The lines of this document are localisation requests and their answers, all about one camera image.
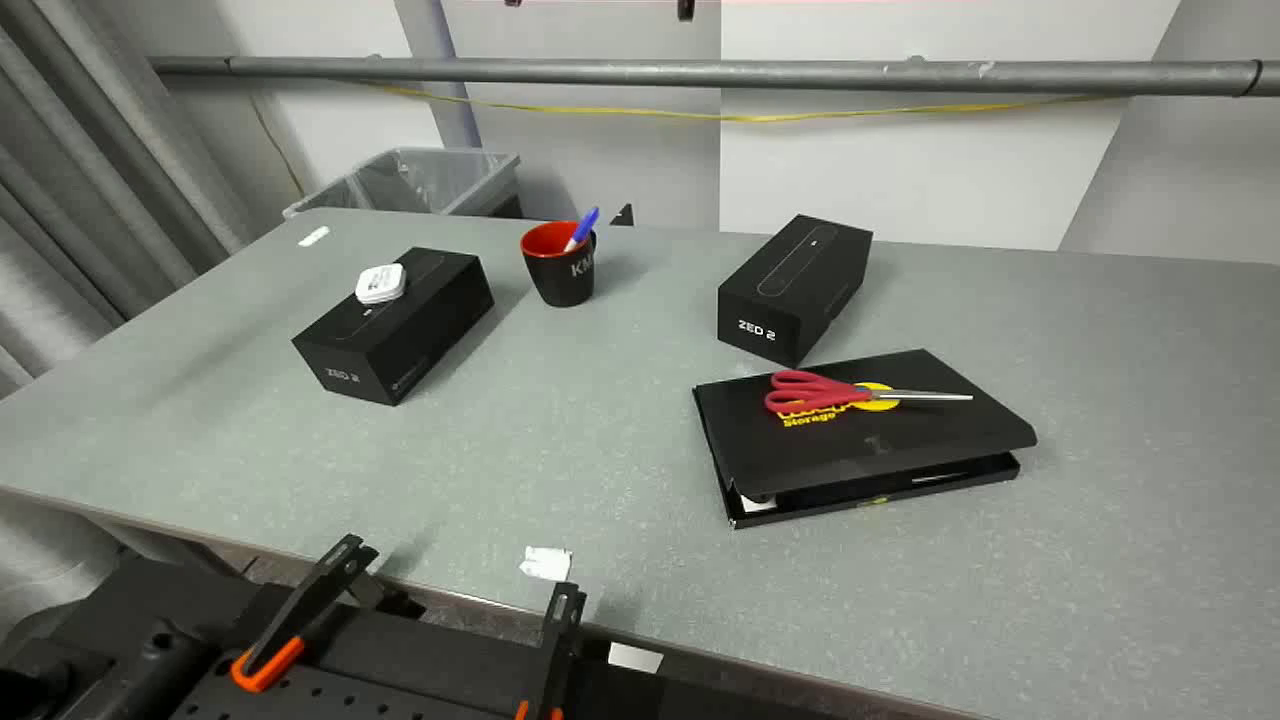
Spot crumpled white tape piece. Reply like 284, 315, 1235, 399
517, 539, 575, 587

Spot black closed laptop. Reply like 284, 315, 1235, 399
687, 349, 1039, 531

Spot black perforated base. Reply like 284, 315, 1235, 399
0, 553, 937, 720

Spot white rectangular label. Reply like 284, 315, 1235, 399
603, 641, 666, 679

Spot wide flat black box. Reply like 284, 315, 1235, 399
287, 243, 499, 407

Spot tall narrow black box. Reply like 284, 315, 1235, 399
712, 211, 877, 373

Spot grey curtain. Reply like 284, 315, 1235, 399
0, 0, 253, 404

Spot grey vertical pole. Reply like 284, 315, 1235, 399
393, 0, 487, 154

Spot red cup with black outside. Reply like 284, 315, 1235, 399
517, 215, 600, 311

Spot white round puck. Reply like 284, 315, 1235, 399
353, 260, 407, 311

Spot grey plastic bin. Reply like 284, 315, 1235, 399
280, 146, 526, 226

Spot grey metal horizontal pipe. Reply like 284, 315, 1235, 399
142, 51, 1280, 99

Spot red and yellow scissors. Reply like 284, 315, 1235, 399
758, 370, 975, 431

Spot yellow cable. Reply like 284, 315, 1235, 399
380, 85, 1110, 134

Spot large black orange clamp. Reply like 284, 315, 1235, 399
227, 531, 382, 698

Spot white marker with blue cap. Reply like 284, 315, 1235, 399
559, 204, 603, 255

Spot slim black orange clamp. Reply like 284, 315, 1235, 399
511, 582, 591, 720

